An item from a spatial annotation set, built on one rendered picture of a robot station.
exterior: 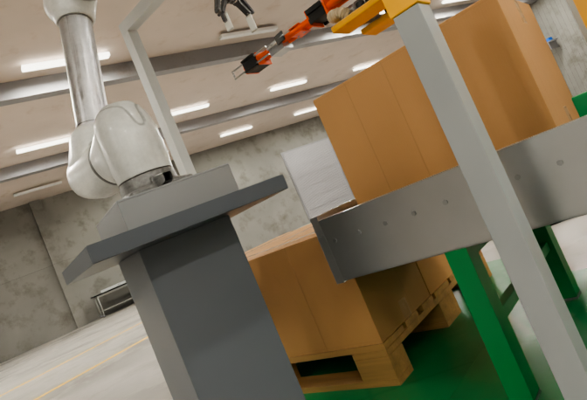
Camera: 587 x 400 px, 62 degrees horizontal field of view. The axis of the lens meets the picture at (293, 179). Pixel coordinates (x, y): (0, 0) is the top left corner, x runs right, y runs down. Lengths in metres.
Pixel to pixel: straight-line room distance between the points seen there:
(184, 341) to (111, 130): 0.56
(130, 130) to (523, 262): 0.97
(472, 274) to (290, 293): 0.77
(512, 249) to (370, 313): 0.74
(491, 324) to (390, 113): 0.62
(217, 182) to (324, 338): 0.78
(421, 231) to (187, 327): 0.63
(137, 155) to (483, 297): 0.93
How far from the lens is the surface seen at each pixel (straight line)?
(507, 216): 1.03
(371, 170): 1.50
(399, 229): 1.33
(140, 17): 5.56
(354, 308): 1.70
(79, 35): 1.72
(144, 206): 1.23
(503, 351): 1.36
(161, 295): 1.23
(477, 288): 1.31
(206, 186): 1.29
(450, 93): 1.02
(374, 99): 1.47
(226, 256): 1.29
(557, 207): 1.19
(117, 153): 1.35
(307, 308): 1.82
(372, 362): 1.76
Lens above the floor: 0.65
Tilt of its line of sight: 3 degrees up
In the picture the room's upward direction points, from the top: 23 degrees counter-clockwise
